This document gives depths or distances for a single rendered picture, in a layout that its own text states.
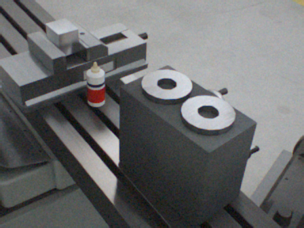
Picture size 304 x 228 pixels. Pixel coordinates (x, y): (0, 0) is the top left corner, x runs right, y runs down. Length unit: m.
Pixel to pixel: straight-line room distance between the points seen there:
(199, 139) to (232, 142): 0.06
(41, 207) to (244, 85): 1.91
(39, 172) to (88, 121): 0.17
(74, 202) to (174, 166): 0.48
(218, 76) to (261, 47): 0.48
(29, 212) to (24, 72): 0.33
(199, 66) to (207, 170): 2.25
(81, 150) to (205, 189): 0.31
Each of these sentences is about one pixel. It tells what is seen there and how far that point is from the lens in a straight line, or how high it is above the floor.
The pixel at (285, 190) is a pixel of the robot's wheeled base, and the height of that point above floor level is 0.59.
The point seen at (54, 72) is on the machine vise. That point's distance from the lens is 1.10.
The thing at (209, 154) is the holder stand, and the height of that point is 1.12.
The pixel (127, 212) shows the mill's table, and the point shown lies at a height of 0.93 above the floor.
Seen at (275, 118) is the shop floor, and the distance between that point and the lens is 2.69.
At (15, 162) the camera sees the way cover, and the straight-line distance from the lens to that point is 1.07.
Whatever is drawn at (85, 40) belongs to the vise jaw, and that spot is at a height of 1.04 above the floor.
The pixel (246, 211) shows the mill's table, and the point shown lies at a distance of 0.92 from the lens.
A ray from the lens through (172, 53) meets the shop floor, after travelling 3.08.
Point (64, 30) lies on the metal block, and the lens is 1.11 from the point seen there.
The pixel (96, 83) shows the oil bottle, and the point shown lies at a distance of 1.07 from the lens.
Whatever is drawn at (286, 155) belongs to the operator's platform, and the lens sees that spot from 1.87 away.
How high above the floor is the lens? 1.62
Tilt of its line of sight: 40 degrees down
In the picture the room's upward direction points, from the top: 4 degrees clockwise
